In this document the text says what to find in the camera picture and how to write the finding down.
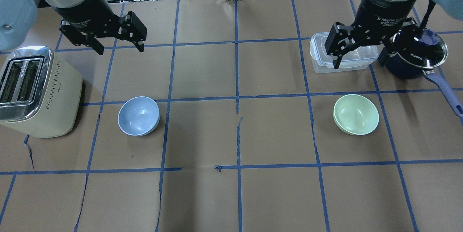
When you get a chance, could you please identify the dark blue saucepan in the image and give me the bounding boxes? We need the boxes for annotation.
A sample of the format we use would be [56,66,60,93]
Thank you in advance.
[385,53,463,118]

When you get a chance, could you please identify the green bowl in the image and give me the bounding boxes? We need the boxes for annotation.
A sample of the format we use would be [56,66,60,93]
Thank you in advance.
[333,94,380,136]

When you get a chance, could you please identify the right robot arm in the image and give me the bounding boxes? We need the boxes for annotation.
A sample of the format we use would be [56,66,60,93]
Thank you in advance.
[324,0,463,69]

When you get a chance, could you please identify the clear plastic container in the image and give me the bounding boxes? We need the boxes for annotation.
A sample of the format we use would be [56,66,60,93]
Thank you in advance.
[310,32,379,73]

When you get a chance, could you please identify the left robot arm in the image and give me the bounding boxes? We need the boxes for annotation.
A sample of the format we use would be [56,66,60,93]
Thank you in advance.
[0,0,147,55]

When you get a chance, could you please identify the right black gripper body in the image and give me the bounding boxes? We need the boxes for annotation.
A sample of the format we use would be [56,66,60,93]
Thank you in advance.
[353,0,416,41]

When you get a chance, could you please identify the cream chrome toaster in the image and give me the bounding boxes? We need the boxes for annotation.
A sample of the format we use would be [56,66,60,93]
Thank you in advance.
[0,46,83,138]

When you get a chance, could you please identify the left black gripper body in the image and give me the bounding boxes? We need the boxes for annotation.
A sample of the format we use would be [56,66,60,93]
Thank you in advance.
[52,0,119,38]

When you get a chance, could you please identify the blue bowl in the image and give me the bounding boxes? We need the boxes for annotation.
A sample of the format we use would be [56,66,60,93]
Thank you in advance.
[117,96,160,136]

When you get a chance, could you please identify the glass saucepan lid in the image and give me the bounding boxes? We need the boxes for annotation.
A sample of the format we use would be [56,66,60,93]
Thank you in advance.
[412,29,448,69]

